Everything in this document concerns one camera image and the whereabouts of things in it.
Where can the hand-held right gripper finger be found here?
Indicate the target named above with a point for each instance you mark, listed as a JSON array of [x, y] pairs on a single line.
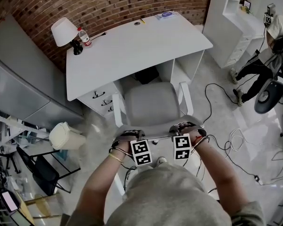
[[199, 132], [175, 131]]

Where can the pale grey refrigerator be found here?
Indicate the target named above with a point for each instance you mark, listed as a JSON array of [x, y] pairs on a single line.
[[19, 83]]

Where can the clear bag with blue label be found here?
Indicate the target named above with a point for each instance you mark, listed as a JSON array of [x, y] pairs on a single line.
[[167, 15]]

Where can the teal storage box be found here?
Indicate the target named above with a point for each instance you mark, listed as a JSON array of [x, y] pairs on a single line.
[[63, 155]]

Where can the dark screen monitor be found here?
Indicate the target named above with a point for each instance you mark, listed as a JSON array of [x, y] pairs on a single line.
[[21, 218]]

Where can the white bookcase cabinet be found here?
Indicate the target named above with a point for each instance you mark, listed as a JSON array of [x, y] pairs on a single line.
[[217, 20]]

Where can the small black picture frame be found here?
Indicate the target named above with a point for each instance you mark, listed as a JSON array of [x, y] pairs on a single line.
[[247, 3]]

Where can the yellow wooden stool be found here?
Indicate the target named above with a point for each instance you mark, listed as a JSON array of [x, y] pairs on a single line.
[[41, 208]]

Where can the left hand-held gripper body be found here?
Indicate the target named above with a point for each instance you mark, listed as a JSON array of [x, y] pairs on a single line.
[[141, 152]]

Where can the black folding chair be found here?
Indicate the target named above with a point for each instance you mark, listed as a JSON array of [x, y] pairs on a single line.
[[46, 175]]

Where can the small pink screen device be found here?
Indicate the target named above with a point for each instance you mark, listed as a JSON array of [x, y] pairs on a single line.
[[10, 201]]

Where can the person's left hand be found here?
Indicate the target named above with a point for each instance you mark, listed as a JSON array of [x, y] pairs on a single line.
[[125, 143]]

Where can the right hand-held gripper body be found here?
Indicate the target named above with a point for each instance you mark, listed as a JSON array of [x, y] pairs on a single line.
[[182, 147]]

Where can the white curved desk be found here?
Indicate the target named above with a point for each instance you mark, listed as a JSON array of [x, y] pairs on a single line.
[[136, 53]]

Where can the white shade table lamp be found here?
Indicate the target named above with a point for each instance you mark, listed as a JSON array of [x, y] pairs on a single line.
[[63, 30]]

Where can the person's left forearm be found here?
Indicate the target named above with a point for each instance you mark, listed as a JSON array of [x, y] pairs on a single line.
[[101, 180]]

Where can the black and grey standing fan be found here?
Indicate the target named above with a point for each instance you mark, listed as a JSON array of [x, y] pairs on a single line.
[[270, 96]]

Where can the person's right forearm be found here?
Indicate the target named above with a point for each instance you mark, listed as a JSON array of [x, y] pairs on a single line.
[[217, 178]]

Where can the person's right hand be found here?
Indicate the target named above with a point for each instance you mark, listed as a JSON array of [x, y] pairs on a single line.
[[186, 129]]

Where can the black rectangular case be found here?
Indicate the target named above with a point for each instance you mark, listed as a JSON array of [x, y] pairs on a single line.
[[146, 76]]

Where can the red label water bottle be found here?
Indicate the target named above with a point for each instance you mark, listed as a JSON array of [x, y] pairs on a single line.
[[85, 37]]

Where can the cream plastic trash bin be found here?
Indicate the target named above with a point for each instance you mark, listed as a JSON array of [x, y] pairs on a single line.
[[66, 136]]

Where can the white framed grey chair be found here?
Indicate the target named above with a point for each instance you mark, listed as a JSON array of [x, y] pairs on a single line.
[[153, 105]]

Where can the small yellow flower plant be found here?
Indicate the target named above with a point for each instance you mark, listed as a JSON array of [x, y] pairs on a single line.
[[245, 9]]

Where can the white metal shelving rack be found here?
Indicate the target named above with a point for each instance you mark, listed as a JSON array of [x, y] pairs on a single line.
[[14, 125]]

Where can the person's white shoe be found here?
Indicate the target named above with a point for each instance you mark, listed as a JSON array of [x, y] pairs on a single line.
[[161, 161]]

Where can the black tripod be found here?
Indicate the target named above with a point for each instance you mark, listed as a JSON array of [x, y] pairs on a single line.
[[8, 161]]

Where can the person's grey shirt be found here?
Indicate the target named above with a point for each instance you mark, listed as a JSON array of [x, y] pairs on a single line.
[[167, 196]]

